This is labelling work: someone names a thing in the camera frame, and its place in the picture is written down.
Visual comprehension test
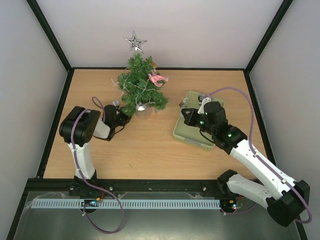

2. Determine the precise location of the purple cable loop front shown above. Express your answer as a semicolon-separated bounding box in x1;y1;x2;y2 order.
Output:
81;189;125;235

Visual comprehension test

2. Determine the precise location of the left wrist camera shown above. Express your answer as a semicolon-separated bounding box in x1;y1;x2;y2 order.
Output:
112;100;120;107

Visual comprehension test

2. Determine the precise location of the silver star ornament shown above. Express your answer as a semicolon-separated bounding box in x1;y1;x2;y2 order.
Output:
123;30;148;54

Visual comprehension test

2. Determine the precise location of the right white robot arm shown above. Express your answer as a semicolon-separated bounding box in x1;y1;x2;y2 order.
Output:
181;98;310;227

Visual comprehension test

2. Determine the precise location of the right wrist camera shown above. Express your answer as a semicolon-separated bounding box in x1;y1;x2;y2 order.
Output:
197;94;212;115

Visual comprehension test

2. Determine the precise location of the pink fabric bow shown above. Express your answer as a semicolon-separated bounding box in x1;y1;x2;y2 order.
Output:
148;73;169;88

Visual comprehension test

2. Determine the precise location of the black aluminium front rail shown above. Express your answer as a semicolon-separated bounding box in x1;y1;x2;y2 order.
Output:
25;178;223;195

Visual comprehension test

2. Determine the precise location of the silver glitter ball ornament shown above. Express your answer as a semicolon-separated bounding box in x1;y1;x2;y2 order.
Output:
135;102;147;113

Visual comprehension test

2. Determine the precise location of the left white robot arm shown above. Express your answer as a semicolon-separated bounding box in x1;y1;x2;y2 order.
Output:
59;104;131;181

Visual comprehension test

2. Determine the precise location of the clear plastic battery box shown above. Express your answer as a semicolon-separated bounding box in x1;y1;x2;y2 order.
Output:
136;108;152;120

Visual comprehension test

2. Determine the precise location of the small green christmas tree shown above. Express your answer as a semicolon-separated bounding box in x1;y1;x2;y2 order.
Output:
116;53;169;117

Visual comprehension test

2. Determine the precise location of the white slotted cable duct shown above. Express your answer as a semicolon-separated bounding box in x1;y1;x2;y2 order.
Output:
30;198;221;210

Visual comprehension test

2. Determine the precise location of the green perforated plastic basket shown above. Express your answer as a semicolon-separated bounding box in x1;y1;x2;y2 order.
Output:
172;90;227;153

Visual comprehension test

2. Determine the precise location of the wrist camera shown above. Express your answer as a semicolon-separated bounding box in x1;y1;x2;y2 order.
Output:
197;94;212;115
112;100;120;107

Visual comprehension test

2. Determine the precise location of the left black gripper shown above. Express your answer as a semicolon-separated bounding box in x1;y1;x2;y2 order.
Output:
113;106;136;128

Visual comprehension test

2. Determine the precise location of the silver word ornament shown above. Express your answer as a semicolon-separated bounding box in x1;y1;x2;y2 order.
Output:
179;97;188;108

